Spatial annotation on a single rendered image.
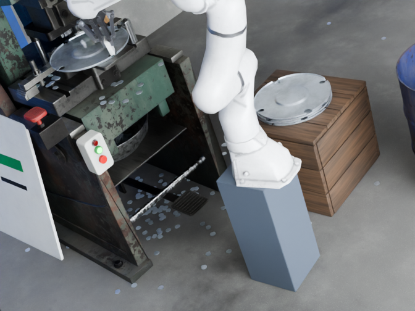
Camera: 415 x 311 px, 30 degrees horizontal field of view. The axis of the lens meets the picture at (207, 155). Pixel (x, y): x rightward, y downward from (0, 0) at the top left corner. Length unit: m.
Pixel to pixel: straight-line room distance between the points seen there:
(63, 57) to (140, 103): 0.31
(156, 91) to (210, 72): 0.68
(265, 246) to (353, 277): 0.32
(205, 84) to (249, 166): 0.32
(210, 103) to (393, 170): 1.06
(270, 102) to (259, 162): 0.58
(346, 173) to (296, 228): 0.42
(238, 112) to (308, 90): 0.64
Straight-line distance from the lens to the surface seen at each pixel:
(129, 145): 2.90
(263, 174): 2.34
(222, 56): 2.13
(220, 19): 2.06
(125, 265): 2.94
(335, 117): 2.74
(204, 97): 2.16
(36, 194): 3.05
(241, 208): 2.46
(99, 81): 2.72
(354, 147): 2.90
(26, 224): 3.25
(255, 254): 2.60
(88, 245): 3.11
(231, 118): 2.28
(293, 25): 4.17
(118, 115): 2.72
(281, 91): 2.89
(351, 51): 3.80
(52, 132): 2.55
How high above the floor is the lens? 1.89
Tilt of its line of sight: 34 degrees down
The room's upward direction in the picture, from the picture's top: 20 degrees counter-clockwise
